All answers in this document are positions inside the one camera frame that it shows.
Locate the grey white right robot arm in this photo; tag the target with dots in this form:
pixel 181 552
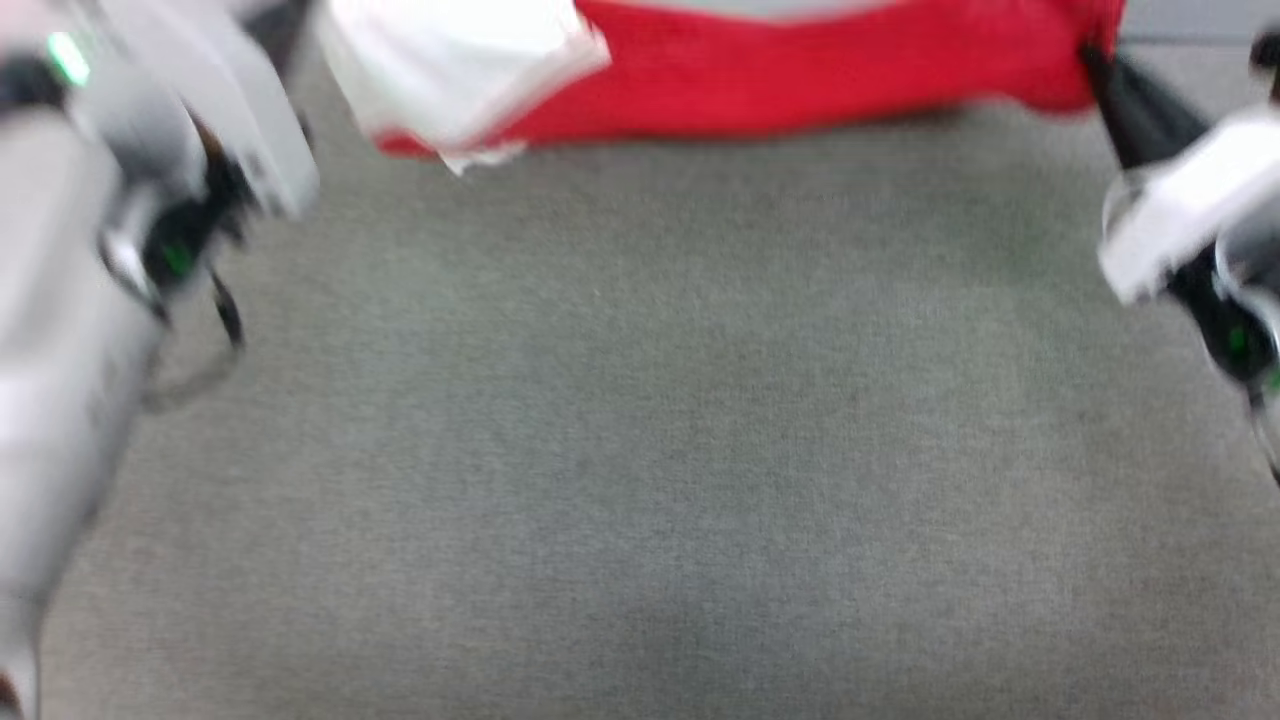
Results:
pixel 1235 330

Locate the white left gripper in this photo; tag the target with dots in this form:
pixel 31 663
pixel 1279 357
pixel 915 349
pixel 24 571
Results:
pixel 225 110

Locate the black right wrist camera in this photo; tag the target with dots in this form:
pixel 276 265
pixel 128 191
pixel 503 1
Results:
pixel 1268 60

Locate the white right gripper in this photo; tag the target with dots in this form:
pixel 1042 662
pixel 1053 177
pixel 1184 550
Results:
pixel 1185 205

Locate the red and white basketball jersey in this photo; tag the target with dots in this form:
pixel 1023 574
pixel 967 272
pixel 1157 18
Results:
pixel 760 70

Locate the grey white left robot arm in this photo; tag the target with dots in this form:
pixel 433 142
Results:
pixel 60 400

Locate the grey fabric sofa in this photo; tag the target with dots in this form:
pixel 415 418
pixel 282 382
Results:
pixel 650 450

